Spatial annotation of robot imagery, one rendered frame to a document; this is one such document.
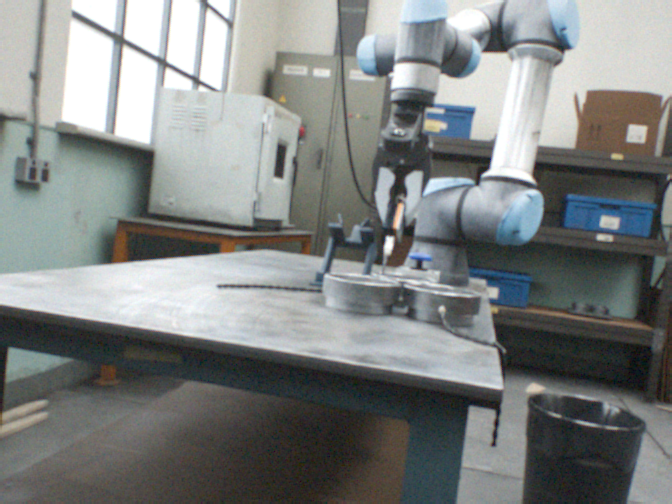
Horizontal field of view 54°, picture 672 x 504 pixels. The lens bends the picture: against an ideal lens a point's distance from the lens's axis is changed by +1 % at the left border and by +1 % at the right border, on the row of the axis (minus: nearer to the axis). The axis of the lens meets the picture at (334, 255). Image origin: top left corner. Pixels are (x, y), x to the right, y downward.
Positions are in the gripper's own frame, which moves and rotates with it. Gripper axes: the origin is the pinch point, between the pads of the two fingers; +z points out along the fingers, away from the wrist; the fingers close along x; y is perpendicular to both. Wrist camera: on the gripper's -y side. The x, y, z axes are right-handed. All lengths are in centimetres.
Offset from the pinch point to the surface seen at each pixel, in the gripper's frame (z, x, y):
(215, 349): 14, 6, -52
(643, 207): -24, -96, 342
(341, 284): 9.5, 2.0, -23.6
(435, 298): 9.7, -10.1, -21.6
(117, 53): -61, 170, 173
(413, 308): 11.6, -7.2, -19.9
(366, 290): 9.8, -1.4, -23.6
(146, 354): 16, 15, -49
